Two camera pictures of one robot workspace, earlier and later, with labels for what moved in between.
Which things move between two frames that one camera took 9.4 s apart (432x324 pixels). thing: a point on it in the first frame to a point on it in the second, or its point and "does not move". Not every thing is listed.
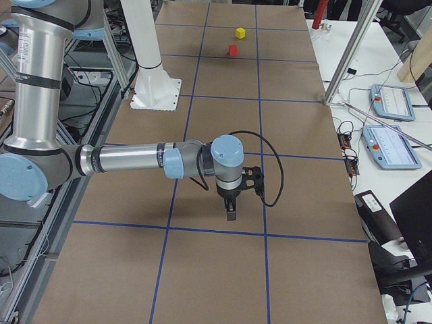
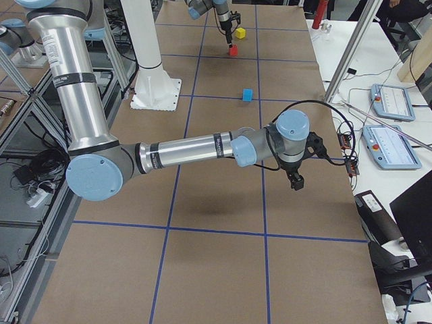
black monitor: (412, 213) does not move
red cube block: (233, 49) does not move
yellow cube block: (240, 33) does not move
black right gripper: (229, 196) to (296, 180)
